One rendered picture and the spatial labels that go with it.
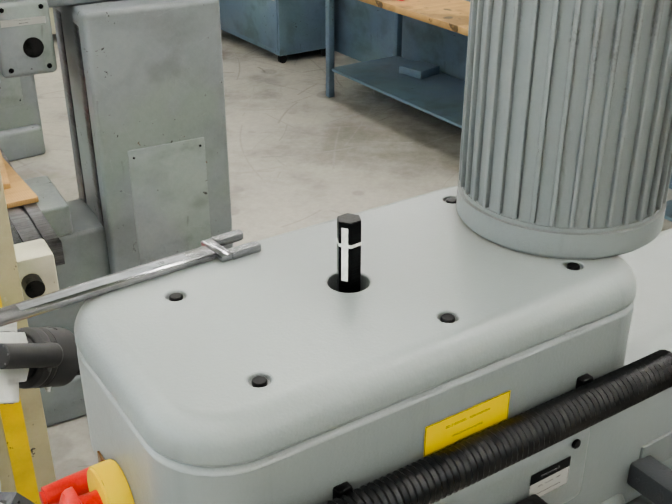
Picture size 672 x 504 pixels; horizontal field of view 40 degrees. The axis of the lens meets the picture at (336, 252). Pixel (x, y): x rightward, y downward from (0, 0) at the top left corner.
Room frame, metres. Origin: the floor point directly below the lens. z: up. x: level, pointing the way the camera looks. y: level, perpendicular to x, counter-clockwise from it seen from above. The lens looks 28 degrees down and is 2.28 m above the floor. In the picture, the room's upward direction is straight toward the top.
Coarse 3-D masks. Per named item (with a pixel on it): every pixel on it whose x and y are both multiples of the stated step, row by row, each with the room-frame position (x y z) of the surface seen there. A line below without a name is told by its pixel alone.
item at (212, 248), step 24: (216, 240) 0.76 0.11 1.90; (240, 240) 0.77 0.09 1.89; (144, 264) 0.71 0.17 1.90; (168, 264) 0.71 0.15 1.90; (192, 264) 0.72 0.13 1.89; (72, 288) 0.67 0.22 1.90; (96, 288) 0.67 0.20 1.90; (120, 288) 0.68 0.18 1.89; (0, 312) 0.63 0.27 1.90; (24, 312) 0.63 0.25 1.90
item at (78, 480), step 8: (80, 472) 0.66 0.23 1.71; (64, 480) 0.65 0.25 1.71; (72, 480) 0.65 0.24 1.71; (80, 480) 0.65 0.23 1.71; (48, 488) 0.64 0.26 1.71; (56, 488) 0.64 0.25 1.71; (64, 488) 0.64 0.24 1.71; (80, 488) 0.64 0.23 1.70; (88, 488) 0.65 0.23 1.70; (40, 496) 0.64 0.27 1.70; (48, 496) 0.63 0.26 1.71; (56, 496) 0.63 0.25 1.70
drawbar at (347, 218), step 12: (348, 216) 0.70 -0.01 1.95; (348, 228) 0.69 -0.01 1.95; (360, 228) 0.69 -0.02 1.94; (348, 240) 0.69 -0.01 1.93; (360, 240) 0.69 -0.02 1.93; (348, 252) 0.69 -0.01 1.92; (360, 252) 0.69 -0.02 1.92; (348, 264) 0.69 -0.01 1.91; (360, 264) 0.69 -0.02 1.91; (348, 276) 0.69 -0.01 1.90; (360, 276) 0.69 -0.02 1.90; (348, 288) 0.69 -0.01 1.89
